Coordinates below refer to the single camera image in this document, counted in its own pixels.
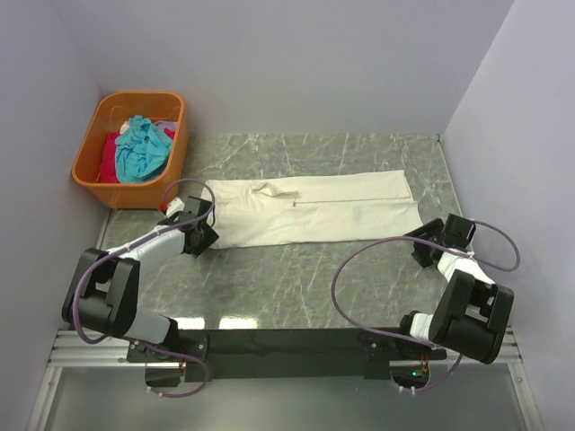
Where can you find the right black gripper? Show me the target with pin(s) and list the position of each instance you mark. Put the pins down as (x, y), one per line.
(425, 239)

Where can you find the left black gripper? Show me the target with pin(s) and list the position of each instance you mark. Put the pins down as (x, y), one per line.
(205, 236)

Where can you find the white t shirt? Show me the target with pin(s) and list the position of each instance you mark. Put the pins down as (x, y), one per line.
(343, 208)

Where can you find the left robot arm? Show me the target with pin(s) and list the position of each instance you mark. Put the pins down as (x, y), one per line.
(103, 294)

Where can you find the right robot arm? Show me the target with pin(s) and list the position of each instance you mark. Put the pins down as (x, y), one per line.
(473, 312)

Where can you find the teal t shirt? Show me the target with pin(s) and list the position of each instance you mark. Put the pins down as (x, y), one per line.
(142, 151)

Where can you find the orange plastic basket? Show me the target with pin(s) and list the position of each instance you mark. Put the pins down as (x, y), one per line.
(112, 111)

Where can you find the red t shirt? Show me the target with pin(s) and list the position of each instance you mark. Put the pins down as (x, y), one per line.
(107, 166)

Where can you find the lavender cloth in basket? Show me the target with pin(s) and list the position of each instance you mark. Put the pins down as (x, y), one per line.
(166, 125)

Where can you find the black base beam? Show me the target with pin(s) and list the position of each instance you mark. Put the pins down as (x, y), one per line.
(257, 353)

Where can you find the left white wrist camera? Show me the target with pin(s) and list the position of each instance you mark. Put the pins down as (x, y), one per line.
(172, 208)

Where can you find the aluminium frame rail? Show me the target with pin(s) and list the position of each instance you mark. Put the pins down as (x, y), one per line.
(94, 387)

